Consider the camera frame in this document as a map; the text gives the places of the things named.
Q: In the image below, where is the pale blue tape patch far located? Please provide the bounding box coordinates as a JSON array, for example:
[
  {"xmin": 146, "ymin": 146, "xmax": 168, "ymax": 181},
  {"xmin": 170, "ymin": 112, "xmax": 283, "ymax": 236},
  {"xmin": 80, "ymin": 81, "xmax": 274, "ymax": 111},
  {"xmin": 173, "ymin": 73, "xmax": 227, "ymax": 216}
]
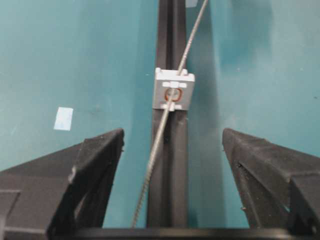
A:
[{"xmin": 185, "ymin": 0, "xmax": 198, "ymax": 8}]

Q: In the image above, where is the silver braided wire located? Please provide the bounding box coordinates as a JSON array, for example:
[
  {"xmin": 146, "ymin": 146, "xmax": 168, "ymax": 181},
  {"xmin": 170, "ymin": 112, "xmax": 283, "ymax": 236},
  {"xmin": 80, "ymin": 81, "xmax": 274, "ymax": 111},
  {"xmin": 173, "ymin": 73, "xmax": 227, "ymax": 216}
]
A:
[{"xmin": 129, "ymin": 0, "xmax": 210, "ymax": 229}]

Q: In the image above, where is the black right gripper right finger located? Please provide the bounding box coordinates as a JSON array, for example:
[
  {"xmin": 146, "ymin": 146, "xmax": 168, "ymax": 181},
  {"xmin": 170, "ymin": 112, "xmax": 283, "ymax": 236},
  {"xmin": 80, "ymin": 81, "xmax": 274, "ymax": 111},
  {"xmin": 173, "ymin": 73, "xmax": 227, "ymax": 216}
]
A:
[{"xmin": 222, "ymin": 128, "xmax": 320, "ymax": 240}]

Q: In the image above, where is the black aluminium centre rail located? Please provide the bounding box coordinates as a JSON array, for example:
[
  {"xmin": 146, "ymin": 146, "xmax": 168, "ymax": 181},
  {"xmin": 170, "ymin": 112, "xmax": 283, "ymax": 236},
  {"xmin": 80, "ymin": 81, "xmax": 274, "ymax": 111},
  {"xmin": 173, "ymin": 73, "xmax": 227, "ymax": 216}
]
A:
[{"xmin": 146, "ymin": 0, "xmax": 188, "ymax": 228}]

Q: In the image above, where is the silver metal fitting red label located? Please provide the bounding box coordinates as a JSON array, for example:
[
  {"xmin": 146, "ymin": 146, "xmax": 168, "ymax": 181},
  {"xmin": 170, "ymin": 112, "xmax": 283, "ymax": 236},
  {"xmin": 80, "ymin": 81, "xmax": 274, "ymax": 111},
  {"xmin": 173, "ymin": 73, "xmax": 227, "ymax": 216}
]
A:
[{"xmin": 152, "ymin": 67, "xmax": 195, "ymax": 112}]

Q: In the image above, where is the pale blue tape patch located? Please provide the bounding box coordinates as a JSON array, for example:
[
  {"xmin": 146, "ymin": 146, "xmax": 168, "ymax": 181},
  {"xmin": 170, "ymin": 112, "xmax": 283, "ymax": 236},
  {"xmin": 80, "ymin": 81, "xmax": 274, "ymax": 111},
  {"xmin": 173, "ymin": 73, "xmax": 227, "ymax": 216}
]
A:
[
  {"xmin": 53, "ymin": 107, "xmax": 74, "ymax": 131},
  {"xmin": 185, "ymin": 0, "xmax": 198, "ymax": 8}
]

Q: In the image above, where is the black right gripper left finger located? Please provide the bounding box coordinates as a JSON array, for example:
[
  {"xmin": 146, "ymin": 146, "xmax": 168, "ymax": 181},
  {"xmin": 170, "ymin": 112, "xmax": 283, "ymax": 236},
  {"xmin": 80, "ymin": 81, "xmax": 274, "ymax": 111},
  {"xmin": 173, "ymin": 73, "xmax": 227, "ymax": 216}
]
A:
[{"xmin": 0, "ymin": 128, "xmax": 124, "ymax": 240}]

